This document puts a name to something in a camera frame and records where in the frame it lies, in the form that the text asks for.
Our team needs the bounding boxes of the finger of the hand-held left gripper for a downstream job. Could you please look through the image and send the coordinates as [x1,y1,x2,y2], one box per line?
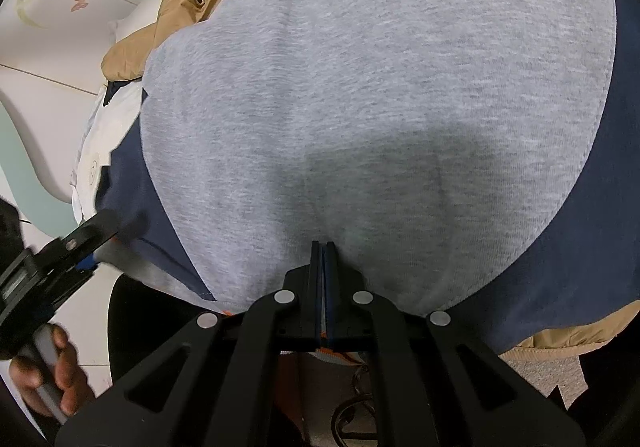
[47,254,98,308]
[47,210,120,273]

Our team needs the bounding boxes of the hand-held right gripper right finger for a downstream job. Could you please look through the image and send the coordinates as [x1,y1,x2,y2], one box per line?
[325,241,586,447]

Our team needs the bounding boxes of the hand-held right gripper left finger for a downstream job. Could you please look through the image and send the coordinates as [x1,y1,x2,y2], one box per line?
[55,241,325,447]

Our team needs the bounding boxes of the grey navy tan jacket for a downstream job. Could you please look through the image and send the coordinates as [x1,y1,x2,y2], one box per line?
[95,0,640,363]

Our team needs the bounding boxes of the person's left hand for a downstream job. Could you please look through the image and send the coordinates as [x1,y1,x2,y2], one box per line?
[10,324,96,420]

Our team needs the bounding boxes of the person's black pants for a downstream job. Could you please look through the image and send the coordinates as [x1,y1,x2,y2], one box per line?
[107,274,201,380]

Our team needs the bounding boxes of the white pillow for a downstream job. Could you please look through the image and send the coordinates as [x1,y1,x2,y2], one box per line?
[70,17,151,223]

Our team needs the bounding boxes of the white floral wardrobe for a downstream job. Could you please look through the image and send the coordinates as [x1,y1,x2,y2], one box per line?
[0,0,171,98]

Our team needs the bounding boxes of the pale green bunk bed frame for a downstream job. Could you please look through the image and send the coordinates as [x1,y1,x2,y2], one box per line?
[0,102,73,240]

